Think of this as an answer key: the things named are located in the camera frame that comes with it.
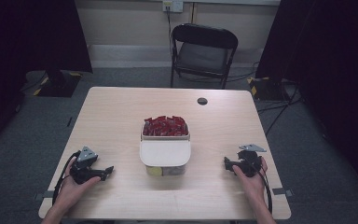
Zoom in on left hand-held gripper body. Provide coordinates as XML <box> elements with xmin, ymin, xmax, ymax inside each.
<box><xmin>69</xmin><ymin>146</ymin><xmax>106</xmax><ymax>185</ymax></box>

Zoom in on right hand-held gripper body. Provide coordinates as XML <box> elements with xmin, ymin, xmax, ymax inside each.
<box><xmin>231</xmin><ymin>143</ymin><xmax>268</xmax><ymax>178</ymax></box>

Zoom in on clear plastic storage box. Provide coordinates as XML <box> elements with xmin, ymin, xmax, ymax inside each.
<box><xmin>139</xmin><ymin>116</ymin><xmax>192</xmax><ymax>177</ymax></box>

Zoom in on white box lid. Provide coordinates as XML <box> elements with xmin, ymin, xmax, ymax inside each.
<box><xmin>139</xmin><ymin>138</ymin><xmax>192</xmax><ymax>168</ymax></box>

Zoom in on person's right hand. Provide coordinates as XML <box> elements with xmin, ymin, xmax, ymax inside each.
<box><xmin>231</xmin><ymin>156</ymin><xmax>269</xmax><ymax>204</ymax></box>

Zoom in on person's left hand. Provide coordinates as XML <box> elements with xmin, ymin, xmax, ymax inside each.
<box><xmin>53</xmin><ymin>157</ymin><xmax>102</xmax><ymax>216</ymax></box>

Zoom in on yellow jelly cup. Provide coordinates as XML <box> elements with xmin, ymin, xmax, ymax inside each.
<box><xmin>145</xmin><ymin>165</ymin><xmax>164</xmax><ymax>177</ymax></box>

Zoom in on black tripod stand legs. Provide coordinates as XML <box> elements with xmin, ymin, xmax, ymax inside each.
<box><xmin>256</xmin><ymin>83</ymin><xmax>304</xmax><ymax>137</ymax></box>

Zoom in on pile of red snack packets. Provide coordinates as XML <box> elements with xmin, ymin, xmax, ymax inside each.
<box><xmin>142</xmin><ymin>115</ymin><xmax>189</xmax><ymax>137</ymax></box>

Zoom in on black stand base yellow tape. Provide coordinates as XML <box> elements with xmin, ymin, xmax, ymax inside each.
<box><xmin>33</xmin><ymin>69</ymin><xmax>84</xmax><ymax>98</ymax></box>
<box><xmin>246</xmin><ymin>76</ymin><xmax>290</xmax><ymax>102</ymax></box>

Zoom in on black folding chair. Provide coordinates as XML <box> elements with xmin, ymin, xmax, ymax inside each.
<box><xmin>169</xmin><ymin>22</ymin><xmax>240</xmax><ymax>91</ymax></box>

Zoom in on dark curtain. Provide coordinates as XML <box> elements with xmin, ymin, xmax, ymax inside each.
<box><xmin>0</xmin><ymin>0</ymin><xmax>94</xmax><ymax>157</ymax></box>
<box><xmin>255</xmin><ymin>0</ymin><xmax>358</xmax><ymax>202</ymax></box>

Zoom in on left hand-held gripper black cable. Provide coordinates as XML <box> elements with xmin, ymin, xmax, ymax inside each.
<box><xmin>51</xmin><ymin>150</ymin><xmax>82</xmax><ymax>207</ymax></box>

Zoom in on hand-held gripper black cable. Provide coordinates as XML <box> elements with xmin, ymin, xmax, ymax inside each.
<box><xmin>51</xmin><ymin>150</ymin><xmax>82</xmax><ymax>207</ymax></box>
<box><xmin>253</xmin><ymin>157</ymin><xmax>274</xmax><ymax>215</ymax></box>

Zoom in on right hand-held gripper black cable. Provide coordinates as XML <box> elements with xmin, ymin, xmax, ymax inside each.
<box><xmin>253</xmin><ymin>157</ymin><xmax>274</xmax><ymax>215</ymax></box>

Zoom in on grey table edge bracket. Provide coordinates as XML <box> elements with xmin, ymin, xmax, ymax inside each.
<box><xmin>271</xmin><ymin>187</ymin><xmax>295</xmax><ymax>198</ymax></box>
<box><xmin>33</xmin><ymin>189</ymin><xmax>56</xmax><ymax>202</ymax></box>

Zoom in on black floor cable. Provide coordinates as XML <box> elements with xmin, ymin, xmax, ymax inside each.
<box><xmin>226</xmin><ymin>61</ymin><xmax>261</xmax><ymax>84</ymax></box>

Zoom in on black wall socket cable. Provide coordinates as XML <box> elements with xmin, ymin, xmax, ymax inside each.
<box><xmin>166</xmin><ymin>5</ymin><xmax>175</xmax><ymax>59</ymax></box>

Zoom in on white wall socket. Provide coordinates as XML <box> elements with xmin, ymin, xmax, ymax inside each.
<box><xmin>162</xmin><ymin>0</ymin><xmax>185</xmax><ymax>14</ymax></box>

